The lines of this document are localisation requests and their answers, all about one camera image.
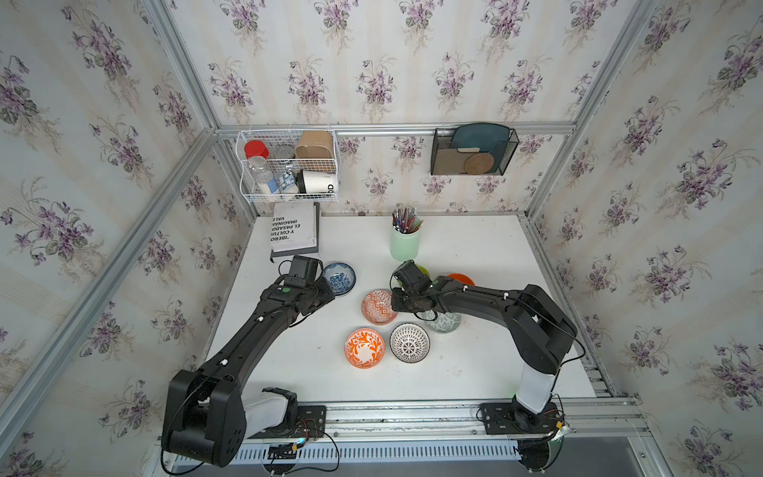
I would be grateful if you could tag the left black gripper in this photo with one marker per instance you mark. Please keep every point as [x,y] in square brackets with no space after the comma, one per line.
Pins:
[328,290]

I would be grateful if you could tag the teal plate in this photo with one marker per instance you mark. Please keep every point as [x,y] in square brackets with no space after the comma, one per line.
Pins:
[490,138]

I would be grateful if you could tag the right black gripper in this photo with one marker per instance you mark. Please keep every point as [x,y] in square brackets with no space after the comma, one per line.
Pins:
[395,305]

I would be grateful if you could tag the green grey pattern bowl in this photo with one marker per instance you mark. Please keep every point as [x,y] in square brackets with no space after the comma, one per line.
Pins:
[442,323]

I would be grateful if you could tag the black mesh wall organizer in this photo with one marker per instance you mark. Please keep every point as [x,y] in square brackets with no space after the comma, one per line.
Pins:
[448,161]

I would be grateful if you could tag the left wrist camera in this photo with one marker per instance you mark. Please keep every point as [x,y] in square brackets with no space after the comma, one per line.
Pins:
[303,271]

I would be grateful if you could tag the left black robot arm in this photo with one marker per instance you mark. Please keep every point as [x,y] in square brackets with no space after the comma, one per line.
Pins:
[207,417]

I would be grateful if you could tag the orange plastic bowl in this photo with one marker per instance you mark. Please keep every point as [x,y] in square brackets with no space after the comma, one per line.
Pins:
[462,278]

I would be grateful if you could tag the blue floral bowl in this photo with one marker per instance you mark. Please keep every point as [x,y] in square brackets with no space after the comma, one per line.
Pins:
[341,277]

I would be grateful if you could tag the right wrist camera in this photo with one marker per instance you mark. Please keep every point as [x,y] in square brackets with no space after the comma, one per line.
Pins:
[408,273]

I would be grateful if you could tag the coloured pencils bunch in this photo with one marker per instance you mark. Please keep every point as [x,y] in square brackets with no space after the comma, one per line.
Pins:
[406,221]

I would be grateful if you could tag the round cork coaster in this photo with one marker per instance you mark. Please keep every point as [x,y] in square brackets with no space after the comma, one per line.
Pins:
[479,164]

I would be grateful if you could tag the orange geometric pattern bowl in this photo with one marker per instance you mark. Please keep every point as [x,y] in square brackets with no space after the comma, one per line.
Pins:
[376,307]

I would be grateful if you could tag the orange floral pattern bowl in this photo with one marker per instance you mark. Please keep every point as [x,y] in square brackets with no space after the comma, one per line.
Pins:
[365,348]

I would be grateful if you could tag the black white pattern bowl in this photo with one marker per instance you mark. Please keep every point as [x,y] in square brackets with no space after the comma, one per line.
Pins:
[409,343]

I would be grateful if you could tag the clear plastic bottle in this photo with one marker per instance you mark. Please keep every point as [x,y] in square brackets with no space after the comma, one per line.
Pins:
[263,176]

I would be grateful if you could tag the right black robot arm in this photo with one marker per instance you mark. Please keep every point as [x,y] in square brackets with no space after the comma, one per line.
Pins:
[541,332]

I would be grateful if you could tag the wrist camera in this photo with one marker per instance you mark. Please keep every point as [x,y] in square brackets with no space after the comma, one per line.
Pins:
[303,271]
[408,273]

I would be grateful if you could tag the white grey book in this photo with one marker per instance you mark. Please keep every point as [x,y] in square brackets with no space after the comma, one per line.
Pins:
[295,228]

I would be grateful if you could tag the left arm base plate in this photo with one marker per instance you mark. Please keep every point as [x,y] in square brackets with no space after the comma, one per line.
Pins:
[304,421]

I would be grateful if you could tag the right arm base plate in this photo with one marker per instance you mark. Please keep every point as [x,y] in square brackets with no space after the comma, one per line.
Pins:
[511,418]

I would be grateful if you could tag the white wire wall basket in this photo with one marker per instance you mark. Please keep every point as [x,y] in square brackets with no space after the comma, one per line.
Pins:
[284,165]

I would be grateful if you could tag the mint green pencil cup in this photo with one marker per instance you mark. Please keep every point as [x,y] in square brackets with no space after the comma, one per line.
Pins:
[404,246]

